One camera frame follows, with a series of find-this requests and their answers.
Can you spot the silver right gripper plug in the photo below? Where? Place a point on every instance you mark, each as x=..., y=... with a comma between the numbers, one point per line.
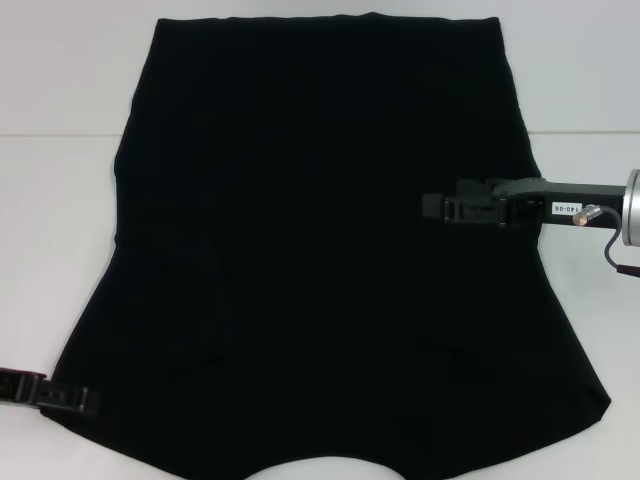
x=587, y=215

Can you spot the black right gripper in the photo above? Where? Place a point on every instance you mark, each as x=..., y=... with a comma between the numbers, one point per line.
x=565, y=197

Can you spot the black t-shirt with FREE print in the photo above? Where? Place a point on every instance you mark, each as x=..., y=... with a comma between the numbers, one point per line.
x=300, y=225

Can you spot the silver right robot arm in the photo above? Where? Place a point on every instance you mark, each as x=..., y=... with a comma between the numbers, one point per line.
x=634, y=210

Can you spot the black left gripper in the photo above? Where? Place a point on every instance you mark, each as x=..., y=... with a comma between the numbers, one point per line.
x=17, y=386

